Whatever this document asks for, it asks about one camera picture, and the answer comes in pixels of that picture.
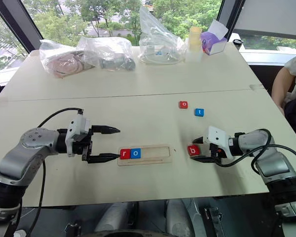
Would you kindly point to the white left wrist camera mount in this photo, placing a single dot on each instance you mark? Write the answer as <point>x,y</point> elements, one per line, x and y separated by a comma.
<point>76,126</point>

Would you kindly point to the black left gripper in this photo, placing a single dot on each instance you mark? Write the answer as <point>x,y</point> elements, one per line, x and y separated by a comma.
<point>85,145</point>

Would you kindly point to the grey roller blind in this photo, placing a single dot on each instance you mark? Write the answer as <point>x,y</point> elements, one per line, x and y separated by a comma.
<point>271,17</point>

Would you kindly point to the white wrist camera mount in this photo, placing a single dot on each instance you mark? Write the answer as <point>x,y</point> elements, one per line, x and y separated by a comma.
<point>217,135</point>
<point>76,126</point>

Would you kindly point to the silver rounded robot leg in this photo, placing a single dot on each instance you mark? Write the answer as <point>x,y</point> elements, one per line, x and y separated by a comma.
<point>180,217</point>
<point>113,217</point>

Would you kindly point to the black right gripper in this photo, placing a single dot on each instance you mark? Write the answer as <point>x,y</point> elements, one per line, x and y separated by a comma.
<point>215,153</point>

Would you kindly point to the wooden letter tray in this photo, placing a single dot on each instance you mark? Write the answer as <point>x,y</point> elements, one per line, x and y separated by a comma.
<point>155,153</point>

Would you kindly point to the red letter r block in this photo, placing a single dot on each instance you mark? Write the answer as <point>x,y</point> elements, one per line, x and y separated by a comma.
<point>125,154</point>

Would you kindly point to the plastic bag with pink contents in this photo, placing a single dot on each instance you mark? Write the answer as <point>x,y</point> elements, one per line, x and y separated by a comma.
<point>62,61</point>

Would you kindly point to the purple tissue box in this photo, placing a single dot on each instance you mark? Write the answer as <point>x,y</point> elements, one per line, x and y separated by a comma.
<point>213,42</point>

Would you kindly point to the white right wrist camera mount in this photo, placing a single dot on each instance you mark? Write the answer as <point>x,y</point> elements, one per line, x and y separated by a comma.
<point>217,135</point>

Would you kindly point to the red letter b block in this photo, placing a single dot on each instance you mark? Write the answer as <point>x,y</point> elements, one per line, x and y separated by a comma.
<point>194,151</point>

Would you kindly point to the small black clamp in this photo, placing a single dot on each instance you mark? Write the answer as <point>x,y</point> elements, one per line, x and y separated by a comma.
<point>72,229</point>

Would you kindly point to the blue letter t block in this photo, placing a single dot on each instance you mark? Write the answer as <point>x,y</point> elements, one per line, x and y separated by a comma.
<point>199,112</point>

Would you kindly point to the dark window frame post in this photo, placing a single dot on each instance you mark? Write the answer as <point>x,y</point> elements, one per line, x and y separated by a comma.
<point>230,14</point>
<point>17,22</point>

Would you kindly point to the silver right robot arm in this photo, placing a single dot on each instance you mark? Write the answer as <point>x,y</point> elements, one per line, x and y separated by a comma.
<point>273,165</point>

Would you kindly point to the blue letter o block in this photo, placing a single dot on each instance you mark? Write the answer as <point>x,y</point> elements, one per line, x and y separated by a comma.
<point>135,153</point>

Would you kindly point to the black metal bracket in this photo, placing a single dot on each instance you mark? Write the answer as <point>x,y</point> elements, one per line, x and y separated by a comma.
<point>213,222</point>

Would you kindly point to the plastic bag with grey parts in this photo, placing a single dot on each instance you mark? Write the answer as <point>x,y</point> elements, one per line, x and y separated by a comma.
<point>113,56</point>

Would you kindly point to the red letter o block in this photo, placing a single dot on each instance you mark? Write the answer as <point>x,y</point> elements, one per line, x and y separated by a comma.
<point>183,104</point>

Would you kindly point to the seated person in white top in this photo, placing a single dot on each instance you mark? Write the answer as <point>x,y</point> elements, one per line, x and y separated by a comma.
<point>294,81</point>

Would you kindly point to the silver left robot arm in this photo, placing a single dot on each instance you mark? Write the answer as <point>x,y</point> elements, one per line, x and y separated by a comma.
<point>17,158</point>

